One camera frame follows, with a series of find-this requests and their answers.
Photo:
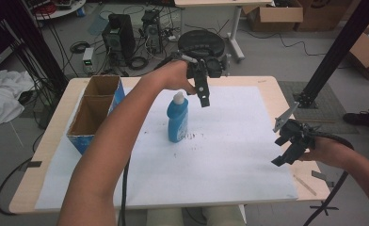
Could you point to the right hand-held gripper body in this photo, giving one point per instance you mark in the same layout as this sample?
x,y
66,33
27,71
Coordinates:
x,y
296,138

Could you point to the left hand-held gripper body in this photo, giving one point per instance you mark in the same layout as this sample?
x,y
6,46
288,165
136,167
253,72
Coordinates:
x,y
214,66

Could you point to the blue bottle with white cap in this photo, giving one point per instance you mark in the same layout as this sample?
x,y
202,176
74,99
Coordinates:
x,y
177,121

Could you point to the blue cardboard box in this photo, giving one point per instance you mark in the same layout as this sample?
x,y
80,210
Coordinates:
x,y
93,113

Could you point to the person's right hand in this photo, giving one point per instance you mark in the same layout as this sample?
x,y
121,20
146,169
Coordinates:
x,y
320,150

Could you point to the person's left hand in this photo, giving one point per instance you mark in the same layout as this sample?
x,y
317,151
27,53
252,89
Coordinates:
x,y
175,75

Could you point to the round black stool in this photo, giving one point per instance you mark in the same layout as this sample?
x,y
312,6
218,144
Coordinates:
x,y
201,42

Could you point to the thin wooden stick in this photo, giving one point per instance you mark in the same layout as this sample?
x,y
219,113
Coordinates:
x,y
305,185

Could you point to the grey tape strip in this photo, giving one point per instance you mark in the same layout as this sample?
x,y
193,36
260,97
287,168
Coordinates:
x,y
34,164
321,175

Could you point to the grey floor mat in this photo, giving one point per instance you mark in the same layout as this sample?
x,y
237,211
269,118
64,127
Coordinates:
x,y
330,109

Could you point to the white desk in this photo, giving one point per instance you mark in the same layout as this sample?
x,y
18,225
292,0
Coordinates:
x,y
232,19

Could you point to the white paper sheet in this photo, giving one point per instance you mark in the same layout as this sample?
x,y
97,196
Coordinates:
x,y
229,157

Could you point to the black tape cross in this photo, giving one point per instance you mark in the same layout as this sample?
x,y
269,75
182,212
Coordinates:
x,y
324,207

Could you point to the open computer case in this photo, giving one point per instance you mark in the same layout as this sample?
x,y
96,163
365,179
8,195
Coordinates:
x,y
152,29

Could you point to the open brown cardboard box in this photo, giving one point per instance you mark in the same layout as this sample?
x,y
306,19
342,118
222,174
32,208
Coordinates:
x,y
275,17

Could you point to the black metal stand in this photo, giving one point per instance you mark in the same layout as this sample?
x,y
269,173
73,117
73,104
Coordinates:
x,y
339,50

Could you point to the black computer tower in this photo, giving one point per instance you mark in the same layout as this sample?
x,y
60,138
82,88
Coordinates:
x,y
120,36

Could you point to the small white power supply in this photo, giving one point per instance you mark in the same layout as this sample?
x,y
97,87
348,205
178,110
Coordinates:
x,y
88,60

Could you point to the large brown cardboard box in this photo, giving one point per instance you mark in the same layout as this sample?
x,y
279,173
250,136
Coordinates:
x,y
327,14

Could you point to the round white table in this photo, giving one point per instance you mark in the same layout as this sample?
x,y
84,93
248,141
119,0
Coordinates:
x,y
60,9

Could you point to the white cloth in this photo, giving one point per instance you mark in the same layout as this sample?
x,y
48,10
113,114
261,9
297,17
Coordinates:
x,y
3,94

